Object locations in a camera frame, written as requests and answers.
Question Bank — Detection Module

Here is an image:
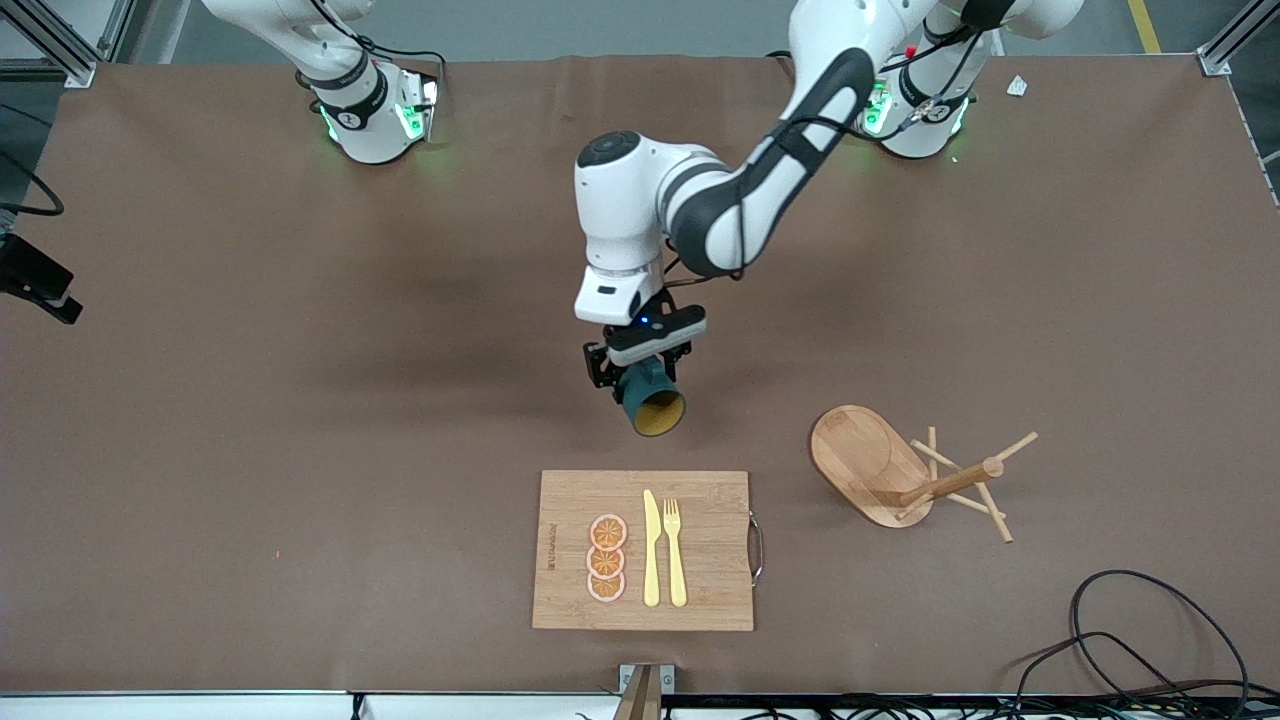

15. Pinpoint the teal ribbed cup yellow inside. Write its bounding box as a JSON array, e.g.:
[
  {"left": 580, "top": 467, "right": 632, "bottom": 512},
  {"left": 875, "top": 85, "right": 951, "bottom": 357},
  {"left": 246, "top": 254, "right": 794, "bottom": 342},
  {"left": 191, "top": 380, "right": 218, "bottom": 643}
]
[{"left": 612, "top": 358, "right": 688, "bottom": 439}]

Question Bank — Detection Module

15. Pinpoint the yellow plastic knife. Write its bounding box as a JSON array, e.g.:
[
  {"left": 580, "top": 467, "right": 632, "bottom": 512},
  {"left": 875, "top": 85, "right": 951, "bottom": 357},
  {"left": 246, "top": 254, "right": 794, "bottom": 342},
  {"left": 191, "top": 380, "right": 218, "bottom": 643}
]
[{"left": 642, "top": 489, "right": 663, "bottom": 608}]

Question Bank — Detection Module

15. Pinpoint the yellow plastic fork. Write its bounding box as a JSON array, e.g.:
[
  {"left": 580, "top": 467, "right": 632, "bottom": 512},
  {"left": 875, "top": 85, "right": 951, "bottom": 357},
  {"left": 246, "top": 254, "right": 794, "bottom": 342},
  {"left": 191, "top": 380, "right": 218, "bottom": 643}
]
[{"left": 663, "top": 497, "right": 689, "bottom": 609}]

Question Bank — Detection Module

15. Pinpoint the bamboo cutting board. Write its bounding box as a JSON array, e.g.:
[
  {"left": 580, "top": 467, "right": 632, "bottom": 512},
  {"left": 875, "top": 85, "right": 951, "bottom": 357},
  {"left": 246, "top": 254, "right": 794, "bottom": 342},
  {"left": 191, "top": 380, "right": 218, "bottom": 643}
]
[{"left": 531, "top": 469, "right": 756, "bottom": 633}]

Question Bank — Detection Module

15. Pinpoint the wooden mug tree stand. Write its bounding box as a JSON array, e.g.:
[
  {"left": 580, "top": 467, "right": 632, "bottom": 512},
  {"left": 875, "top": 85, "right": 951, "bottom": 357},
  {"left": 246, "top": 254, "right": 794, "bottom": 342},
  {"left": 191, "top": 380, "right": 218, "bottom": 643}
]
[{"left": 810, "top": 403, "right": 1039, "bottom": 546}]

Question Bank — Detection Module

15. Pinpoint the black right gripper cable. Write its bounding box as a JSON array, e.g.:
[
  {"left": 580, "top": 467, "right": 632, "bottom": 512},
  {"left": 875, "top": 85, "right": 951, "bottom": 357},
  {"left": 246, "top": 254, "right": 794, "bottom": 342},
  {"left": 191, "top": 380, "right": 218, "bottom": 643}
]
[{"left": 0, "top": 150, "right": 65, "bottom": 217}]

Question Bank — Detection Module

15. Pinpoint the aluminium frame profile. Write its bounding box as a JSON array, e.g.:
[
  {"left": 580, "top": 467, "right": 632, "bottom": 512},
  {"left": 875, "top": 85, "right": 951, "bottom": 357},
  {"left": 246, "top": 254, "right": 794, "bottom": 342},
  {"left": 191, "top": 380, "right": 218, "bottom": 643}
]
[
  {"left": 1197, "top": 0, "right": 1280, "bottom": 77},
  {"left": 0, "top": 0, "right": 136, "bottom": 89}
]

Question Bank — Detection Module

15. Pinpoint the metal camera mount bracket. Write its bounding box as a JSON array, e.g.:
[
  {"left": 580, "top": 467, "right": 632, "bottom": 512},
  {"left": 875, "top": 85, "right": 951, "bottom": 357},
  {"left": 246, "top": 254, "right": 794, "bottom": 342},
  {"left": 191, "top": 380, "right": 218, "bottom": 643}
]
[{"left": 618, "top": 663, "right": 676, "bottom": 720}]

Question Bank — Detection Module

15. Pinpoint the black right arm base cable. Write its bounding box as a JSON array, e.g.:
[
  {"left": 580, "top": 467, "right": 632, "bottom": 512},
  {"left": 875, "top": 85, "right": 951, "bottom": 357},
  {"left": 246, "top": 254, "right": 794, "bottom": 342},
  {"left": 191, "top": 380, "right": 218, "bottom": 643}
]
[{"left": 305, "top": 0, "right": 448, "bottom": 96}]

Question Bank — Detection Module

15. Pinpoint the black looped cable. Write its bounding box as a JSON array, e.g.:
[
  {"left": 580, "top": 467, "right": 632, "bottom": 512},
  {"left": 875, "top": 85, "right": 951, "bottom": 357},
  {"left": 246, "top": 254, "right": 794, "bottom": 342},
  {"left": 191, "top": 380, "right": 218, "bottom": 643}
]
[
  {"left": 1068, "top": 569, "right": 1253, "bottom": 720},
  {"left": 1010, "top": 630, "right": 1280, "bottom": 720}
]

